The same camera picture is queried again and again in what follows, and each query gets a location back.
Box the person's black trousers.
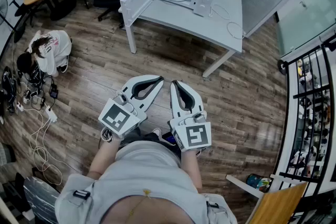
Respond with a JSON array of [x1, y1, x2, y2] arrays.
[[118, 127, 182, 159]]

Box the dark phone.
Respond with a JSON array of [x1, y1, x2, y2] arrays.
[[161, 132, 177, 145]]

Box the wooden board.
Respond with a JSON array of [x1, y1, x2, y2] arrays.
[[245, 182, 308, 224]]

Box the white beam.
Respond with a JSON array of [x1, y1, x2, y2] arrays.
[[225, 174, 264, 199]]

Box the tangled white cables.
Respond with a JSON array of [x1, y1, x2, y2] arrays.
[[27, 109, 65, 187]]

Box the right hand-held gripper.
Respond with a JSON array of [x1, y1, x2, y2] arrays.
[[169, 80, 212, 152]]

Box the pile of black cables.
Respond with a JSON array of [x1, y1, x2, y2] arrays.
[[1, 65, 19, 115]]

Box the white power cable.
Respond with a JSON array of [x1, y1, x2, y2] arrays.
[[209, 3, 247, 40]]

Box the person's left forearm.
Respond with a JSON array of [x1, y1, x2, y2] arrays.
[[86, 136, 124, 180]]

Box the gold necklace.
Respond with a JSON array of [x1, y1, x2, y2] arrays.
[[128, 188, 153, 218]]

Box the person's right forearm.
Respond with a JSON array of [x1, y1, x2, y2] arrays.
[[180, 149, 203, 190]]

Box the black standing fan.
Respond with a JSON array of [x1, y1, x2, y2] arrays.
[[0, 0, 16, 32]]

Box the black round disc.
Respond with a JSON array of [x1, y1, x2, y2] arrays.
[[277, 59, 289, 76]]

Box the white table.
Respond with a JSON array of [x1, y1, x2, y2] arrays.
[[118, 0, 244, 79]]

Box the colourful bag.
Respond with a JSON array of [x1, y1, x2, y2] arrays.
[[245, 173, 271, 193]]

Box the black bag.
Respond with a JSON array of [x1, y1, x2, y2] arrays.
[[16, 51, 40, 79]]

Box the black charger box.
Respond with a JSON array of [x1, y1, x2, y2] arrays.
[[49, 83, 59, 100]]

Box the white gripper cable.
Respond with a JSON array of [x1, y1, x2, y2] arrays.
[[99, 127, 114, 143]]

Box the person's grey shirt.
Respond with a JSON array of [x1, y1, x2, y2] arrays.
[[54, 140, 238, 224]]

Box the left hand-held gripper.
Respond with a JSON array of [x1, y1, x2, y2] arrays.
[[98, 74, 165, 139]]

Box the dark marble slab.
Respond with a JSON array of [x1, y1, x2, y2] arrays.
[[23, 175, 61, 224]]

